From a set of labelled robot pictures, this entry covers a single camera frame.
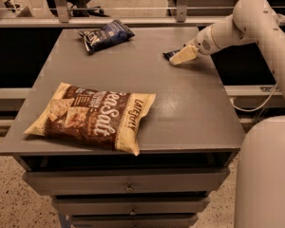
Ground blue rxbar blueberry bar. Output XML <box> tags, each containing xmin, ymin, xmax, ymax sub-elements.
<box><xmin>162</xmin><ymin>49</ymin><xmax>180</xmax><ymax>61</ymax></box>

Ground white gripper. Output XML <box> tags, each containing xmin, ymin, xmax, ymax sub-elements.
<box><xmin>169</xmin><ymin>25</ymin><xmax>220</xmax><ymax>66</ymax></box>

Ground metal railing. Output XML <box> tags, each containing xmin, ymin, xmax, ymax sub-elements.
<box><xmin>0</xmin><ymin>0</ymin><xmax>285</xmax><ymax>29</ymax></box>

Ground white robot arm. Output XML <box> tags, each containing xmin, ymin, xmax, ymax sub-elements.
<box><xmin>169</xmin><ymin>0</ymin><xmax>285</xmax><ymax>99</ymax></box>

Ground grey drawer cabinet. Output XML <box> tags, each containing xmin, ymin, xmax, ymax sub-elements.
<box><xmin>0</xmin><ymin>28</ymin><xmax>244</xmax><ymax>228</ymax></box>

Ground white cable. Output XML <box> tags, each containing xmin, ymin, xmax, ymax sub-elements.
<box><xmin>230</xmin><ymin>12</ymin><xmax>285</xmax><ymax>114</ymax></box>

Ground brown sea salt chips bag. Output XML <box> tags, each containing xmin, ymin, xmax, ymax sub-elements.
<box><xmin>26</xmin><ymin>83</ymin><xmax>156</xmax><ymax>156</ymax></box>

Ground blue chips bag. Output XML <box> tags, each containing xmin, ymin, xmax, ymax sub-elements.
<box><xmin>78</xmin><ymin>20</ymin><xmax>135</xmax><ymax>54</ymax></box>

